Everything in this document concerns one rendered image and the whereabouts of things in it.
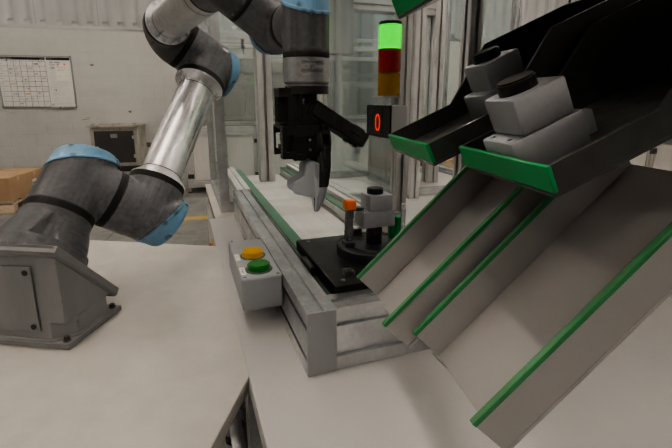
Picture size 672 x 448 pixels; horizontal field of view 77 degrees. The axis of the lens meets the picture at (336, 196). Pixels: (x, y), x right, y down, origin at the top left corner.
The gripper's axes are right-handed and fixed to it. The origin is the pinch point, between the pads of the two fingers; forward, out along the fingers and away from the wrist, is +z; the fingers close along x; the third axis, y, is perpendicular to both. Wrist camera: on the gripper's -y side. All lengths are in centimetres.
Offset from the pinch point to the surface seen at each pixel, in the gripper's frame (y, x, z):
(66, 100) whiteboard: 214, -841, -16
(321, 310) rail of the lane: 4.8, 15.4, 12.0
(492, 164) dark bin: -2.2, 40.6, -12.6
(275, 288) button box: 8.8, 2.0, 13.8
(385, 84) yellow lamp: -20.7, -17.2, -21.1
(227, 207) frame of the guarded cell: 9, -81, 20
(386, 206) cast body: -11.9, 2.2, 1.0
